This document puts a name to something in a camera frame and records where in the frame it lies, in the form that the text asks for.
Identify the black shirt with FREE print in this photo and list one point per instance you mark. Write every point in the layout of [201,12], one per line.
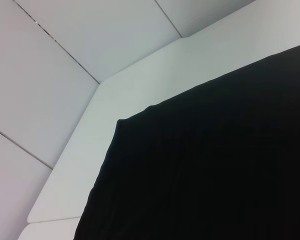
[202,162]

